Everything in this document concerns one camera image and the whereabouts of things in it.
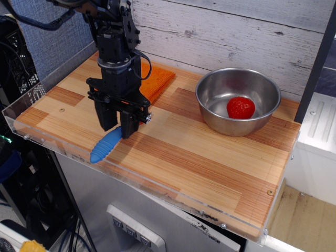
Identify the stainless steel cabinet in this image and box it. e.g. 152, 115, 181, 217
56, 154, 246, 251

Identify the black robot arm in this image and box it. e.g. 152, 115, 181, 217
53, 1, 151, 139

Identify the clear acrylic table guard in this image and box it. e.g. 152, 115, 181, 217
4, 54, 300, 242

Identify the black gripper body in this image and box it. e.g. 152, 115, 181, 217
86, 61, 152, 123

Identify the blue handled metal fork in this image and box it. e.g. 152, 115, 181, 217
90, 127, 122, 164

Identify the dark right vertical post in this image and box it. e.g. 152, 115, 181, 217
294, 1, 335, 123

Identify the red toy strawberry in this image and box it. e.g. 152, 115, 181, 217
226, 97, 256, 119

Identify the orange folded cloth napkin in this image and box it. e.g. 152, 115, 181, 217
140, 66, 175, 104

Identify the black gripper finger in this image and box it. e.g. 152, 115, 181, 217
120, 111, 140, 139
94, 101, 118, 131

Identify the white block with ridges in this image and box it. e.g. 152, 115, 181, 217
298, 92, 335, 155

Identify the stainless steel bowl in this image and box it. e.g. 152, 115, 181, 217
195, 68, 281, 137

